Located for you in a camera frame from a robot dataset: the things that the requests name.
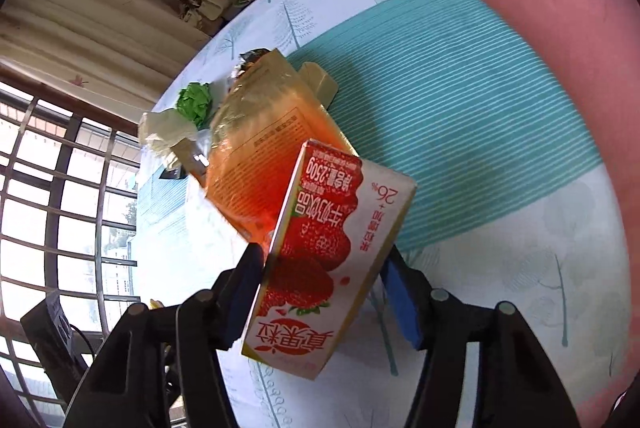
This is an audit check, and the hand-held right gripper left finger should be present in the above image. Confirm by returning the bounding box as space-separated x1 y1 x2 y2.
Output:
62 243 266 428

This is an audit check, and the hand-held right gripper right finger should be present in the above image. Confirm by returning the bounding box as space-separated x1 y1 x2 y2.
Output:
380 245 583 428

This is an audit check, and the strawberry milk carton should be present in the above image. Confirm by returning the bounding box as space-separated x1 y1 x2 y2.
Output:
241 139 418 382

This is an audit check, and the orange snack bag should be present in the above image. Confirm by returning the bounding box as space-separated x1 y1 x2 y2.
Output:
205 48 361 243

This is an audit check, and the clear plastic wrapper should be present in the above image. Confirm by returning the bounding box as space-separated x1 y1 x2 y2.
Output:
172 128 213 173

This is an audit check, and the cream paper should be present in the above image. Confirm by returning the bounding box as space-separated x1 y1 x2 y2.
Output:
138 110 198 171

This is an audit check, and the window with metal grille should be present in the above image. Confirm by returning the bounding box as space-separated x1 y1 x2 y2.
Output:
0 62 151 428

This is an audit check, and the green crumpled paper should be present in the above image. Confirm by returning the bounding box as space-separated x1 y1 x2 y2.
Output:
176 82 217 129

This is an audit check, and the cream hanging pouch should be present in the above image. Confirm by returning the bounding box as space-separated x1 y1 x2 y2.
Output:
185 0 231 26

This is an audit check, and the cream curtain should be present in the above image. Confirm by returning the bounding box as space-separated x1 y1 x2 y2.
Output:
0 0 211 103

